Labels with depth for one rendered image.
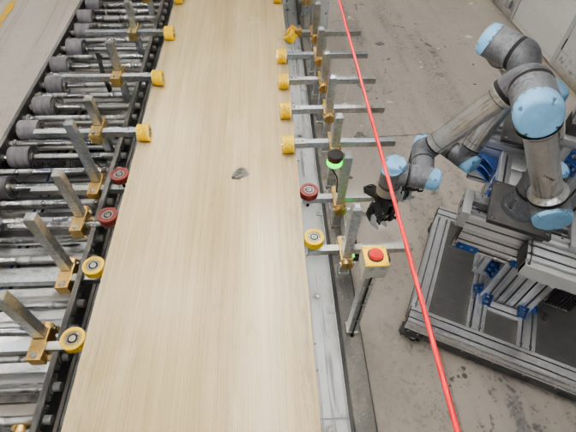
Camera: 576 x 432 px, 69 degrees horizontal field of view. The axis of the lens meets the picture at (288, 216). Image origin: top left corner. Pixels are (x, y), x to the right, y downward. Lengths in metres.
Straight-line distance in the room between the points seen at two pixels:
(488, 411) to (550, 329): 0.53
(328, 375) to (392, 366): 0.79
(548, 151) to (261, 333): 1.02
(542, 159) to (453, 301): 1.25
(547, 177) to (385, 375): 1.39
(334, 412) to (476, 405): 1.03
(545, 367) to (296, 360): 1.42
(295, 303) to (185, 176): 0.78
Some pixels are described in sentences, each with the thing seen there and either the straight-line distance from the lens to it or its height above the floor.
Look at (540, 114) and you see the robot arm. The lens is 1.26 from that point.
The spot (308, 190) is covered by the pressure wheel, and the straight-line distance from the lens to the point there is 1.79.
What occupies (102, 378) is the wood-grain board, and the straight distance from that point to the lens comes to 1.50.
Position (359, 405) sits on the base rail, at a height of 0.70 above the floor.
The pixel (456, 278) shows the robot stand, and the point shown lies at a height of 0.21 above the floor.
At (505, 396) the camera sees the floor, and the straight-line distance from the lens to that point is 2.59.
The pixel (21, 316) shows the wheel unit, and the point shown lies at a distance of 1.55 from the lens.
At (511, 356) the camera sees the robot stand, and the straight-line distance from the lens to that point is 2.43.
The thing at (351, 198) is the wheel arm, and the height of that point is 0.86.
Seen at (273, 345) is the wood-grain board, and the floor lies 0.90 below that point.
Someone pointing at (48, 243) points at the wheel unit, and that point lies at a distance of 1.69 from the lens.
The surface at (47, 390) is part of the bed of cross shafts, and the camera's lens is 1.62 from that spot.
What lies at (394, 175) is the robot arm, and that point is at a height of 1.26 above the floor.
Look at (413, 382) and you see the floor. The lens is 2.44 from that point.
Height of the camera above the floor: 2.23
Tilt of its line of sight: 51 degrees down
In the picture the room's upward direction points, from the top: 2 degrees clockwise
